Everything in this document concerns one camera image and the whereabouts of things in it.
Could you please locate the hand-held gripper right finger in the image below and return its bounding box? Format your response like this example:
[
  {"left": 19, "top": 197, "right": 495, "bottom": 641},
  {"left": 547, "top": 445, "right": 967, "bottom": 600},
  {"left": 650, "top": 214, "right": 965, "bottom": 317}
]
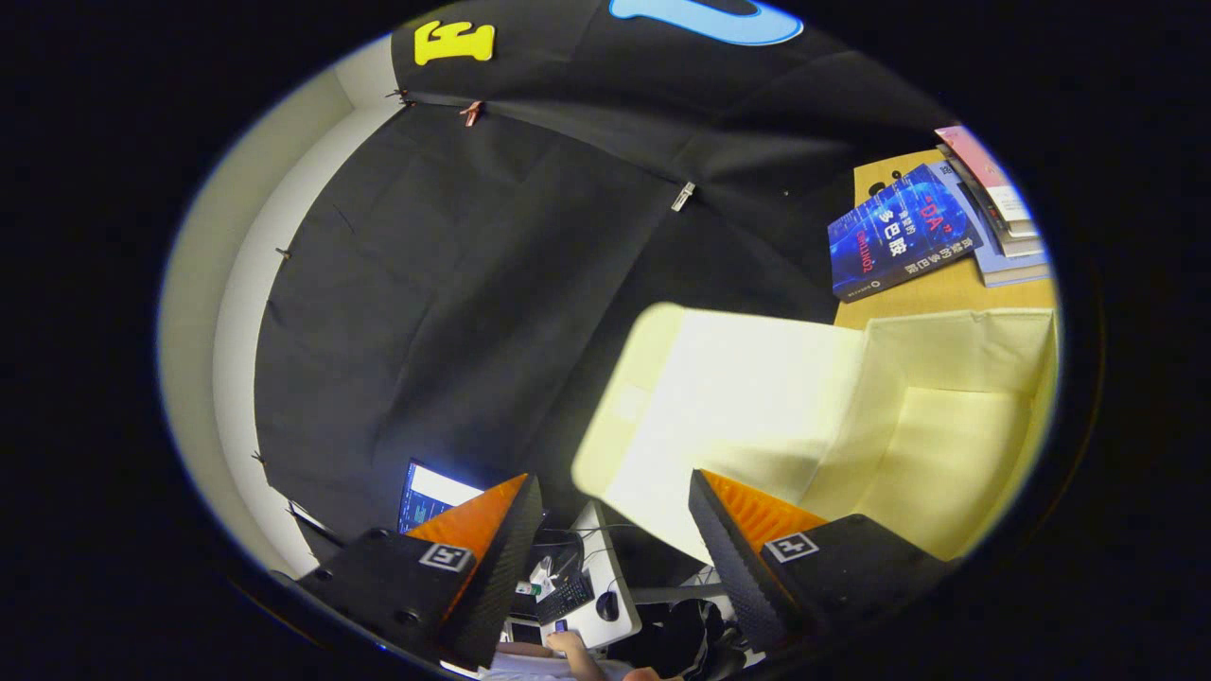
[{"left": 688, "top": 469, "right": 957, "bottom": 658}]

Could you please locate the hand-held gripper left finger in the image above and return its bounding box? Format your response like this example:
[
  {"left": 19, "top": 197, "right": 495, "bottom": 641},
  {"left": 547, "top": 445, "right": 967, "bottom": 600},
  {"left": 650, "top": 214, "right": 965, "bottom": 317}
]
[{"left": 293, "top": 473, "right": 545, "bottom": 672}]

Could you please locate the green fabric storage box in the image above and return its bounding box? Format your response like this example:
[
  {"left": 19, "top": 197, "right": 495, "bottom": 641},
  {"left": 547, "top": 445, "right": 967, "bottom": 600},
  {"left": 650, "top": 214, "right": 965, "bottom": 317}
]
[{"left": 570, "top": 303, "right": 1059, "bottom": 564}]

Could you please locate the black keyboard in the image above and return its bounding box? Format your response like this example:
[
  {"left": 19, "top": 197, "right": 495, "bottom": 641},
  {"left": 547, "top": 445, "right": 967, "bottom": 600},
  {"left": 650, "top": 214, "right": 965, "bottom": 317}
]
[{"left": 535, "top": 572, "right": 597, "bottom": 625}]

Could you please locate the white desk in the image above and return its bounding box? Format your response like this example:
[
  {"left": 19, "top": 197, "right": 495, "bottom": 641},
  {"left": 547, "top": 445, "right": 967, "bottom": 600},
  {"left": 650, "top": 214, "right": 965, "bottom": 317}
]
[{"left": 511, "top": 501, "right": 644, "bottom": 654}]

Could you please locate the black backdrop cloth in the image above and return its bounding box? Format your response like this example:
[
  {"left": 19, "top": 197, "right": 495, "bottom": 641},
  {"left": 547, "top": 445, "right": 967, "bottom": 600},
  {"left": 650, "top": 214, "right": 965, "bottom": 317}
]
[{"left": 254, "top": 0, "right": 947, "bottom": 550}]

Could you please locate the pale blue book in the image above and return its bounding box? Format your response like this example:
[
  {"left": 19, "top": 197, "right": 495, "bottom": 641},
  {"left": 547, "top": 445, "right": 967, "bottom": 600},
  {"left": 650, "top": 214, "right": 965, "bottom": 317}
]
[{"left": 927, "top": 161, "right": 1051, "bottom": 288}]

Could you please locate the grey book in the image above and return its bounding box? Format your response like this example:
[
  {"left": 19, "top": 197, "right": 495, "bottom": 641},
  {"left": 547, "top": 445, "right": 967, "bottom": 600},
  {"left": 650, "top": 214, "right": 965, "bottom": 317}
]
[{"left": 937, "top": 142, "right": 1042, "bottom": 258}]

